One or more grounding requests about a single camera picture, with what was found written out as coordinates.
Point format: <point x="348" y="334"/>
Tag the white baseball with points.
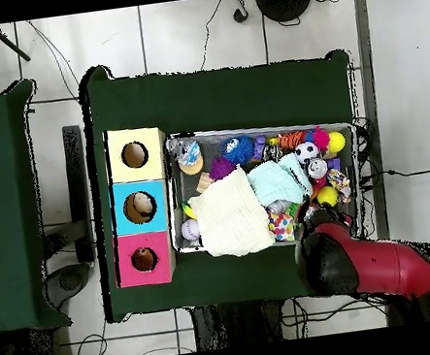
<point x="189" y="229"/>

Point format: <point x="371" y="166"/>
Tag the crushed clear plastic bottle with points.
<point x="186" y="150"/>

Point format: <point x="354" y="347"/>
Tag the grey round stand foot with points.
<point x="70" y="280"/>

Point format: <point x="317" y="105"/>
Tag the orange tiger striped toy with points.
<point x="292" y="140"/>

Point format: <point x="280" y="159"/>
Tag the blue spiky rubber ball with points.
<point x="239" y="150"/>

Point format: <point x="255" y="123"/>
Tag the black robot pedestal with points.
<point x="238" y="323"/>

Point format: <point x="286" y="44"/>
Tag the small soccer ball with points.
<point x="307" y="152"/>

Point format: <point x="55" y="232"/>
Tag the mint green waffle cloth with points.
<point x="274" y="185"/>

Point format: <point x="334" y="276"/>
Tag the white cloth with colourful dots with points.
<point x="281" y="227"/>

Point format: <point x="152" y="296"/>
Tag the yellow smooth ball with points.
<point x="327" y="196"/>
<point x="336" y="141"/>

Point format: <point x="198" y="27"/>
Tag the black slanted rod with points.
<point x="9" y="43"/>

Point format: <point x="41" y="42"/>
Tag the black round stand base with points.
<point x="284" y="4"/>

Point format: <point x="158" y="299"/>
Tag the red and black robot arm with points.
<point x="379" y="265"/>

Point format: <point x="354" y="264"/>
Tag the wooden box with three holes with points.
<point x="154" y="166"/>

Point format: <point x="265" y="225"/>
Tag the black upright stand bar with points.
<point x="77" y="184"/>

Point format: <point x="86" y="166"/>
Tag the purple spiky monster toy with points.
<point x="221" y="168"/>

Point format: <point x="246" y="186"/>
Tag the cream waffle cloth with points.
<point x="231" y="214"/>

